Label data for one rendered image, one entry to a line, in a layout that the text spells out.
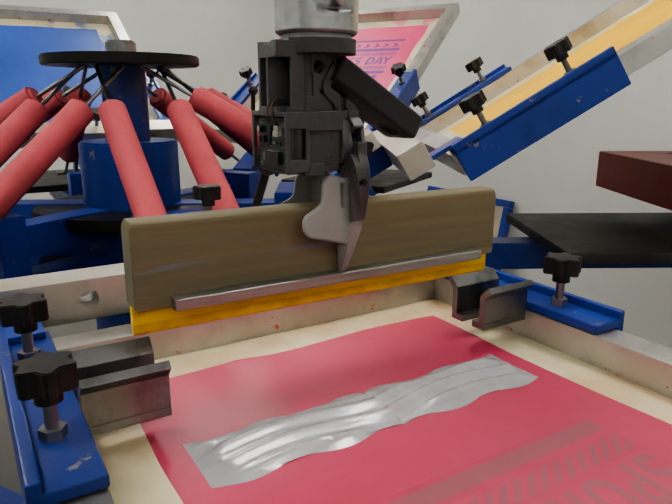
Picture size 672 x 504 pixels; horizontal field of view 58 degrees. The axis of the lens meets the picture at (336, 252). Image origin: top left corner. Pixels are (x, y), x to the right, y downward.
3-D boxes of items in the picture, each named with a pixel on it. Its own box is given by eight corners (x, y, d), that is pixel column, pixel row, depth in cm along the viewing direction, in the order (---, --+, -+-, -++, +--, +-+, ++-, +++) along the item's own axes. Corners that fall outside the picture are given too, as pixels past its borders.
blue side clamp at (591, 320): (618, 367, 70) (625, 310, 68) (590, 378, 67) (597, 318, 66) (443, 296, 95) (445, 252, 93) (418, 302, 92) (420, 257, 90)
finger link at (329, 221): (297, 278, 57) (288, 178, 56) (351, 269, 60) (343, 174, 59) (314, 280, 54) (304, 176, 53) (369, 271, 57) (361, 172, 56)
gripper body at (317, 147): (251, 172, 58) (247, 40, 55) (328, 167, 63) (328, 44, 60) (288, 182, 52) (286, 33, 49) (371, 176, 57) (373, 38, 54)
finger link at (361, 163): (330, 221, 59) (322, 130, 58) (346, 220, 59) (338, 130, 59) (357, 222, 55) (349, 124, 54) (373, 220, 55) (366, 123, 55)
